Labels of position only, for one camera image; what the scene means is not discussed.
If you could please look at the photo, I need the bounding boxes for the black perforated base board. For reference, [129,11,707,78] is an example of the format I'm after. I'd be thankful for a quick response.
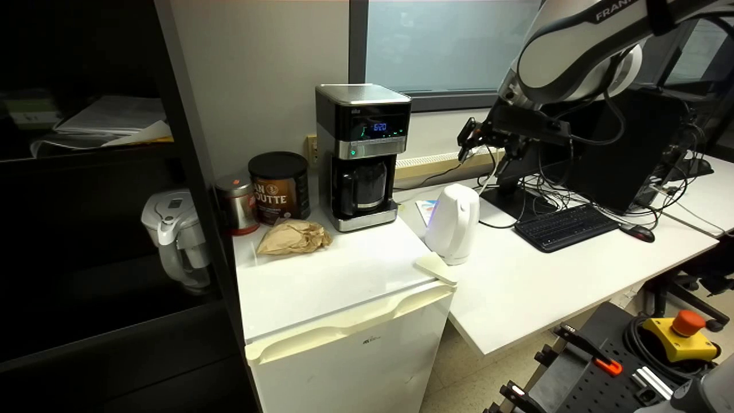
[501,301,734,413]

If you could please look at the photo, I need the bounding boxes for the brown paper bag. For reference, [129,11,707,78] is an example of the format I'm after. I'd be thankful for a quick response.
[255,218,336,261]

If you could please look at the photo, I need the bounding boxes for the white electric kettle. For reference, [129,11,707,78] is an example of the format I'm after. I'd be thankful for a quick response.
[423,182,481,269]

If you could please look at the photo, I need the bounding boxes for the silver aluminium bar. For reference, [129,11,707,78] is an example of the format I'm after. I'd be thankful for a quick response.
[629,366,676,405]

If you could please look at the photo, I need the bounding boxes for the stack of papers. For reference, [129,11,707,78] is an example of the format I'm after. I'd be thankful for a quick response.
[30,93,176,158]

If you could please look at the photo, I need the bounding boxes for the black silver coffee maker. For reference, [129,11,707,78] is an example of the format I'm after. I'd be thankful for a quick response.
[314,80,414,235]

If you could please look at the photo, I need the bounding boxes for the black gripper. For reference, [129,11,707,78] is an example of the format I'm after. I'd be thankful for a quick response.
[457,100,574,165]

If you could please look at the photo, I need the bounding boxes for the black computer mouse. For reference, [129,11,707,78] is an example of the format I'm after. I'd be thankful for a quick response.
[619,220,659,245]

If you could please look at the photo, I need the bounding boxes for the black chair base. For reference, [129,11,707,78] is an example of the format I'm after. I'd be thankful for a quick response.
[641,259,734,332]

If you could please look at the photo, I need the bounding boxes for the black keyboard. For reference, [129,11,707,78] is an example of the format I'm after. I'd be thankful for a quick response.
[512,202,621,256]

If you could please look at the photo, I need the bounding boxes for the white appliance with handle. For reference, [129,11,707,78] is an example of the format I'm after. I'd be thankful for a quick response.
[140,189,213,297]

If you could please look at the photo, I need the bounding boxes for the red silver can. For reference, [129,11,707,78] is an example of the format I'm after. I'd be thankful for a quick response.
[230,176,260,237]

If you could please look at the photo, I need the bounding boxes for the black computer monitor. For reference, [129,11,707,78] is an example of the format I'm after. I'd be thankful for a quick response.
[546,86,692,218]

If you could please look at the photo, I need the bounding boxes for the black shelf unit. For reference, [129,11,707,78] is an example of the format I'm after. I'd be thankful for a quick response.
[0,0,260,413]

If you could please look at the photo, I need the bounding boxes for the yellow red emergency stop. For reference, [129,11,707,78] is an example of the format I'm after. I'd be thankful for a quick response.
[641,307,723,368]

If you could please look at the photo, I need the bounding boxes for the grey framed window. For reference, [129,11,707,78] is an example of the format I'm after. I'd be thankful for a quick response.
[346,0,546,116]

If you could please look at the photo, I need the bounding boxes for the white mini fridge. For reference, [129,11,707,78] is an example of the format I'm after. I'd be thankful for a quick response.
[230,201,460,413]

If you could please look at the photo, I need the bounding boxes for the dark coffee can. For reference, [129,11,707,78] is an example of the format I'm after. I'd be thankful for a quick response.
[247,149,313,228]

